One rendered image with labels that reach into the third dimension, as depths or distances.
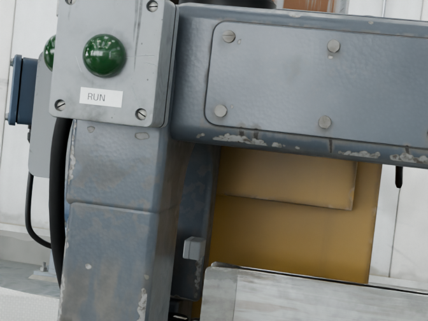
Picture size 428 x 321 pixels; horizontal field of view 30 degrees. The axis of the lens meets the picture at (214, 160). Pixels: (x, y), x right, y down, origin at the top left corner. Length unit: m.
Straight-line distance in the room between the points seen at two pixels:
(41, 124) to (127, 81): 0.50
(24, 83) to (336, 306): 0.52
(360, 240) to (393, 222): 4.91
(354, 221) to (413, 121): 0.31
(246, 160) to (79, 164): 0.26
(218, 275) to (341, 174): 0.17
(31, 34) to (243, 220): 5.48
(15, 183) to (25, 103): 5.27
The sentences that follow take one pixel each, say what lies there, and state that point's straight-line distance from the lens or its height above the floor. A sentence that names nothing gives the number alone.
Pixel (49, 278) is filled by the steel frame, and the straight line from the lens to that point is 5.75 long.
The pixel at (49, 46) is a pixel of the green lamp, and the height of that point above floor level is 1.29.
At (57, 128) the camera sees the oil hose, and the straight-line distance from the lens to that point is 0.63.
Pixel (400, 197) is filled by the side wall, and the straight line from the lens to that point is 5.76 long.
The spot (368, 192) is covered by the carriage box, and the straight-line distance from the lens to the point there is 0.87.
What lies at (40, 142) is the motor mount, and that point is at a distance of 1.04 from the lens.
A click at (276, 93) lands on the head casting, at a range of 0.58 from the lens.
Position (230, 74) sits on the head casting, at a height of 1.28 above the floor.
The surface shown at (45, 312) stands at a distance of 0.85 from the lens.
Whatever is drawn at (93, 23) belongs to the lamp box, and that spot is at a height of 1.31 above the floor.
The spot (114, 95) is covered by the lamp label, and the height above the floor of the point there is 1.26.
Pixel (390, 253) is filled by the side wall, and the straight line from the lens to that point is 5.81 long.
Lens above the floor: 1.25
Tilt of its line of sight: 3 degrees down
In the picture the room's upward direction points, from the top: 6 degrees clockwise
